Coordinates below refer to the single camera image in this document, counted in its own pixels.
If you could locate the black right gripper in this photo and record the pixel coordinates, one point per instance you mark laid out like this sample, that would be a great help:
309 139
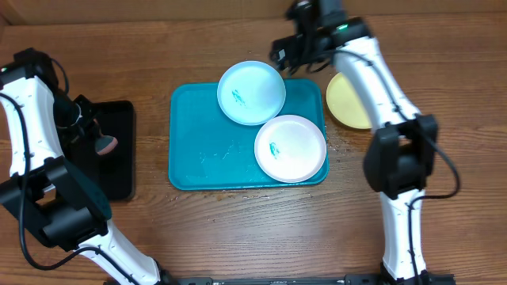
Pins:
295 51

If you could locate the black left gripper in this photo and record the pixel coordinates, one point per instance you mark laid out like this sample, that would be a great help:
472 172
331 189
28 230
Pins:
74 137

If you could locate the black orange sponge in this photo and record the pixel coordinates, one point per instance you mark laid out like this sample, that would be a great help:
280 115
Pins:
104 144

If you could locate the yellow green plate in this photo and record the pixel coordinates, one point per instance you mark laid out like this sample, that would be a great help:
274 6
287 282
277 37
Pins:
345 105

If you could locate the light blue plate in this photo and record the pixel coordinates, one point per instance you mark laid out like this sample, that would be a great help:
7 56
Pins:
251 93

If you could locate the white plate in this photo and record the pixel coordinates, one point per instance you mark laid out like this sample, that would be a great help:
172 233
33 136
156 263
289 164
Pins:
290 149

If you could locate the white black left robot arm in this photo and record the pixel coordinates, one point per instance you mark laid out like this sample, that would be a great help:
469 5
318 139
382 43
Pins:
52 199

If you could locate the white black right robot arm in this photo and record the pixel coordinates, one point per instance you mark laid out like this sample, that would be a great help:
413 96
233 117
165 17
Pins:
399 159

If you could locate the black rectangular tray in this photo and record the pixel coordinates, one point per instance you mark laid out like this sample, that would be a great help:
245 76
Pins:
114 172

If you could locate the teal plastic serving tray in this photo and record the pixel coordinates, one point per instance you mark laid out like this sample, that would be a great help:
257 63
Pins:
209 151

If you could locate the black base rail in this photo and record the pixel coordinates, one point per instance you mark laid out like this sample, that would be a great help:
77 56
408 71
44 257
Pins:
350 279

